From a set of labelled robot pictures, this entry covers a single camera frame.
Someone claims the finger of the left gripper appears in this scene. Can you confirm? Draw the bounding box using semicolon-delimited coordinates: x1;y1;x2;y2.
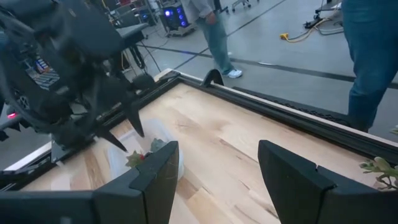
121;93;146;138
95;126;128;152

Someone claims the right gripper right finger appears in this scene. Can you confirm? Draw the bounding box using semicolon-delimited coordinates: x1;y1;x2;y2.
257;139;398;224

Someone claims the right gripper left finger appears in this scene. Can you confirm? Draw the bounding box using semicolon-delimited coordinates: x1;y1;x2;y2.
92;141;180;224

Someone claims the clear plastic tupperware container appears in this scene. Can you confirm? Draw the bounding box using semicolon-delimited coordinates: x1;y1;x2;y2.
107;118;185;181

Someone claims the green artificial plant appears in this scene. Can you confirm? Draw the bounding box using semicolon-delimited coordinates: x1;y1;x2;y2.
359;124;398;191

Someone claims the black lit computer tower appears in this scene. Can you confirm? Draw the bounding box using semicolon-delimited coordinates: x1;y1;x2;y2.
160;2;191;34

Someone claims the person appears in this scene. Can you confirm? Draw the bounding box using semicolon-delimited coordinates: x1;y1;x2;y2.
180;0;243;79
340;0;398;134

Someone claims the black curved rail bracket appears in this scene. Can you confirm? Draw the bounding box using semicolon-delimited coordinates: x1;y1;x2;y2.
201;68;225;88

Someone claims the yellow power cord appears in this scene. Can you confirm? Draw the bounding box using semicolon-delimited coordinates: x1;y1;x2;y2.
279;17;345;44

